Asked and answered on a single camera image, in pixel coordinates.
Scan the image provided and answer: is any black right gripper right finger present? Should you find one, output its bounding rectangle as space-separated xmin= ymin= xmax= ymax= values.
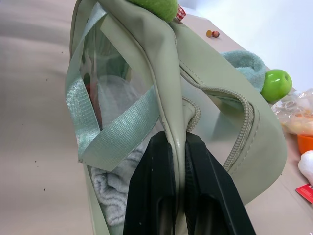
xmin=183 ymin=132 xmax=250 ymax=235

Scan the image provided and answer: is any teal terry towel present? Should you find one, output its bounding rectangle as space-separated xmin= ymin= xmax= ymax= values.
xmin=221 ymin=50 xmax=267 ymax=93

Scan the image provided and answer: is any red card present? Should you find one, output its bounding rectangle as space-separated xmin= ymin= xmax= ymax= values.
xmin=295 ymin=183 xmax=313 ymax=204

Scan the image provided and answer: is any white folded towel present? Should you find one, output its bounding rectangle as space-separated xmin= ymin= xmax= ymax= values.
xmin=91 ymin=75 xmax=147 ymax=227

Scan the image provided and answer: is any small orange red toy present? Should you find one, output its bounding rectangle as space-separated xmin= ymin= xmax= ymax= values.
xmin=206 ymin=29 xmax=221 ymax=39

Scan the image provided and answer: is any white plush item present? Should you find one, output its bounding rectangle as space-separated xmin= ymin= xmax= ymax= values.
xmin=297 ymin=151 xmax=313 ymax=185

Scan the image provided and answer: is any green toy apple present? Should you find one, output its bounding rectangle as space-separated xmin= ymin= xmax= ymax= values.
xmin=260 ymin=69 xmax=293 ymax=103

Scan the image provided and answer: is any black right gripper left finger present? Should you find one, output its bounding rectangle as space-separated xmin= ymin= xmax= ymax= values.
xmin=122 ymin=131 xmax=177 ymax=235

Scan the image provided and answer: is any clear plastic bag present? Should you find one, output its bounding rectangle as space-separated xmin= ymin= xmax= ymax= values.
xmin=271 ymin=88 xmax=313 ymax=137

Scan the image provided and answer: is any orange plastic cup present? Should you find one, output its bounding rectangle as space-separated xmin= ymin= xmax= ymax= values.
xmin=297 ymin=133 xmax=313 ymax=155

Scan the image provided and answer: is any green pouch with clear panel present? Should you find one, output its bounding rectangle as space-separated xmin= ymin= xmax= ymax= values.
xmin=64 ymin=0 xmax=287 ymax=235

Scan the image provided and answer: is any red item inside pouch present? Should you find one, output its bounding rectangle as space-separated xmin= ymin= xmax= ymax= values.
xmin=83 ymin=72 xmax=102 ymax=130

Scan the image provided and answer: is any red white checkered ribbon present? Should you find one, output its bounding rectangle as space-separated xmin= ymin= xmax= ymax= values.
xmin=174 ymin=4 xmax=187 ymax=24

